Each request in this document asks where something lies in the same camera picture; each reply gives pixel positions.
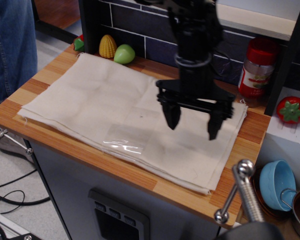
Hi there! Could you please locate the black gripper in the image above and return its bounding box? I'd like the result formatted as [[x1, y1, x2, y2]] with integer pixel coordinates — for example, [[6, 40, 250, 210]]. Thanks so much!
[[156, 58, 235, 141]]

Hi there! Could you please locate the black shelf frame post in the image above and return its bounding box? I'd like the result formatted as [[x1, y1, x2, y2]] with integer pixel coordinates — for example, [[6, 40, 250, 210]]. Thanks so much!
[[78, 0, 101, 55]]

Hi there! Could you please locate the red toy tomato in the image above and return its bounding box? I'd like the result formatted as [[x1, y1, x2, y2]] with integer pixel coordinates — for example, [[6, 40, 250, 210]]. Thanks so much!
[[276, 96, 300, 124]]

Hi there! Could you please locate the cream cloth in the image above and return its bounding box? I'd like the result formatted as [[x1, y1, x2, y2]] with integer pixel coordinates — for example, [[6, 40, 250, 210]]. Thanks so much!
[[19, 53, 248, 195]]

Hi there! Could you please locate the clear tape patch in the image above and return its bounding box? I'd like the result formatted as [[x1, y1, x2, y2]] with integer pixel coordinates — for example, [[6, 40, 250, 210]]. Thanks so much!
[[102, 124, 152, 155]]

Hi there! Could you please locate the yellow toy corn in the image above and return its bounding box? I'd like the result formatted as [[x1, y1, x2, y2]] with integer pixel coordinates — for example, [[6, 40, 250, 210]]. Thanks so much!
[[99, 34, 117, 59]]

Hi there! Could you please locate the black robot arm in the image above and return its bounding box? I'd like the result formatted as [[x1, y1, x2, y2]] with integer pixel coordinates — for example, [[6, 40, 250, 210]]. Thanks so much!
[[138, 0, 235, 140]]

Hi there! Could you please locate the brown plate under bowl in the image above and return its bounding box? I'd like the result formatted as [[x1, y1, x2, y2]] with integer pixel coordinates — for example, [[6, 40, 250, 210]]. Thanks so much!
[[250, 166, 293, 221]]

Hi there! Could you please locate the red lidded spice jar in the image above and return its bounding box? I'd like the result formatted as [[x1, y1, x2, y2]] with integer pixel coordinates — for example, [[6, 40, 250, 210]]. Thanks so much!
[[238, 37, 280, 107]]

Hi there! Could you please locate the black floor cable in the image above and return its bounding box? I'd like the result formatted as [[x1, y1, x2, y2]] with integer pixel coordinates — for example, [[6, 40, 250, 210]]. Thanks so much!
[[0, 168, 51, 215]]

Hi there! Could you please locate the person leg in jeans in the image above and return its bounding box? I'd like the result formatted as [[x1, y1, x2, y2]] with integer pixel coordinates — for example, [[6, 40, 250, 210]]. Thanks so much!
[[0, 0, 38, 103]]

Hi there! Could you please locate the green toy pear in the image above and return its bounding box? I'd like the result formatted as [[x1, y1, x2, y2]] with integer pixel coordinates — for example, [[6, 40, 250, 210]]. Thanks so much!
[[113, 44, 136, 65]]

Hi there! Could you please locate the small metal clamp handle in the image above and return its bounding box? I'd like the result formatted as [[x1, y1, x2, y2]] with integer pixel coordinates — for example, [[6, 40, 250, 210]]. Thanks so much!
[[0, 128, 34, 156]]

